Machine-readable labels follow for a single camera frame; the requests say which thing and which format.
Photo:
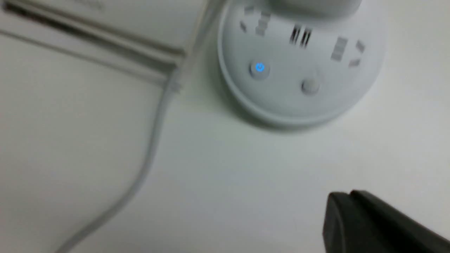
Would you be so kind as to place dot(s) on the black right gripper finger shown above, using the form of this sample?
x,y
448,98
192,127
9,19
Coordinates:
x,y
360,222

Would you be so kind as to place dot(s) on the white self-driving textbook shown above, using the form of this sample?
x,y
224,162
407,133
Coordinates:
x,y
162,29

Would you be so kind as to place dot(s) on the middle book in stack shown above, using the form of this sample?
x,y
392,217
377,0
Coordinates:
x,y
105,44

